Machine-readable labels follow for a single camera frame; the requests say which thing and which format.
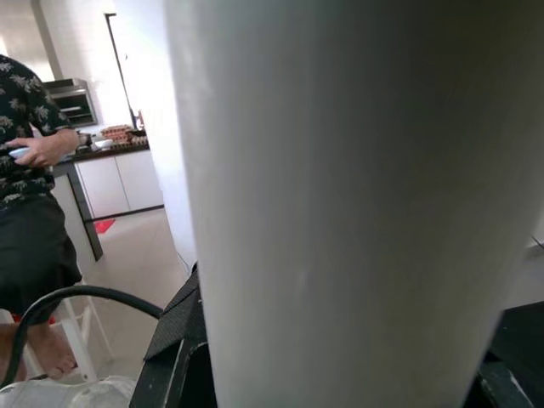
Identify dark kitchen counter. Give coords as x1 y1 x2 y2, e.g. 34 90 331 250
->
50 142 152 263

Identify white kitchen cabinets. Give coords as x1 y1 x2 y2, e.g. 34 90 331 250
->
75 150 166 221

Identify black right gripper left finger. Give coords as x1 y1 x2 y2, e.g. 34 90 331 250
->
129 261 218 408

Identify person's left hand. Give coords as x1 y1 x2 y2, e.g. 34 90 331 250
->
14 136 63 169

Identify brown egg tray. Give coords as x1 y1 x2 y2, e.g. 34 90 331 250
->
99 122 148 141

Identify steel toaster oven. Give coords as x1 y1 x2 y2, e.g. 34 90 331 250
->
42 77 99 128

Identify white plastic table leg tube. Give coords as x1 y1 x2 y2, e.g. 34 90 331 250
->
163 0 544 408

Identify person in black floral shirt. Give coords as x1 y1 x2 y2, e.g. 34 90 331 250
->
0 53 84 382

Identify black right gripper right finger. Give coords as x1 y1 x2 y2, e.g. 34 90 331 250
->
469 300 544 408

